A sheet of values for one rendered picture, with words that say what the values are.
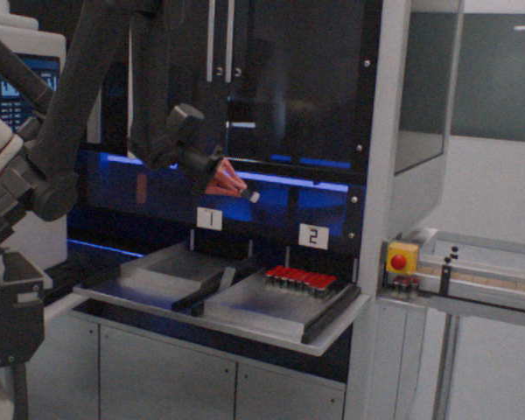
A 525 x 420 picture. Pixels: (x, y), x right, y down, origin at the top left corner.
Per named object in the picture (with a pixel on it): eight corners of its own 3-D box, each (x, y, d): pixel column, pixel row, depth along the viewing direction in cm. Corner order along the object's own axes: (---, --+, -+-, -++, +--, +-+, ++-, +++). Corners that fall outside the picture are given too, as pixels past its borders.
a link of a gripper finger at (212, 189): (239, 196, 136) (202, 174, 134) (255, 171, 132) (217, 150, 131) (234, 210, 130) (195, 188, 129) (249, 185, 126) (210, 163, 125)
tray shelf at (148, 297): (173, 253, 203) (173, 248, 202) (377, 294, 174) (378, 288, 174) (72, 293, 160) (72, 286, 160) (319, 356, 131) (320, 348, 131)
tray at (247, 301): (265, 277, 176) (266, 266, 176) (350, 296, 165) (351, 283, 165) (203, 313, 146) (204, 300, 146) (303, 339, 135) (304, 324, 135)
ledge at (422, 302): (389, 290, 178) (390, 283, 178) (433, 298, 173) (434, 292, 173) (377, 304, 166) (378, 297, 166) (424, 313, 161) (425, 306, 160)
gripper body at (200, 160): (204, 184, 135) (175, 167, 134) (225, 148, 130) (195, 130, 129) (197, 197, 130) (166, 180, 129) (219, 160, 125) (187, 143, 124)
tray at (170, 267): (185, 250, 200) (186, 240, 199) (256, 263, 190) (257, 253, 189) (121, 276, 170) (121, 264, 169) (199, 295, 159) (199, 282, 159)
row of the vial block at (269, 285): (267, 286, 168) (268, 270, 167) (327, 299, 161) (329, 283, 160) (263, 289, 166) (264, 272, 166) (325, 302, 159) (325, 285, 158)
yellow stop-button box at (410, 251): (391, 264, 169) (394, 240, 168) (417, 269, 166) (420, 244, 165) (384, 271, 163) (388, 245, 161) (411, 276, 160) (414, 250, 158)
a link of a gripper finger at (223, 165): (238, 197, 136) (201, 177, 135) (254, 173, 133) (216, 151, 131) (233, 212, 130) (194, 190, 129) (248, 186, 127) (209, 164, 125)
